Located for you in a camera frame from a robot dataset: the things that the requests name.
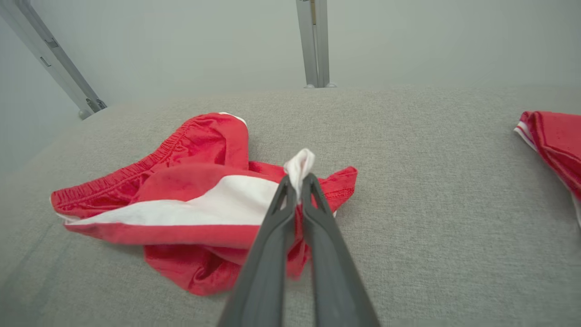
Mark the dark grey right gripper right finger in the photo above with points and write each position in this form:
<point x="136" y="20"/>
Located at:
<point x="331" y="272"/>

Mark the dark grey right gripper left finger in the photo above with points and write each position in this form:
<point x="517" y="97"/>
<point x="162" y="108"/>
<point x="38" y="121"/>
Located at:
<point x="268" y="263"/>

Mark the red shorts white lining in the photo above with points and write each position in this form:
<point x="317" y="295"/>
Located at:
<point x="190" y="186"/>

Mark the folded red shorts white stripes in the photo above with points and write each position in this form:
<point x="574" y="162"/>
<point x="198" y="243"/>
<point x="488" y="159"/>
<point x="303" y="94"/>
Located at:
<point x="558" y="141"/>

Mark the grey double metal post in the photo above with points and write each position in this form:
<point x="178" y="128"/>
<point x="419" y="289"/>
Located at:
<point x="313" y="41"/>

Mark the grey metal post with bracket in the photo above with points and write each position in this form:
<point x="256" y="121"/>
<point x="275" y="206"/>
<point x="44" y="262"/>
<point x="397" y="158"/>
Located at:
<point x="47" y="47"/>

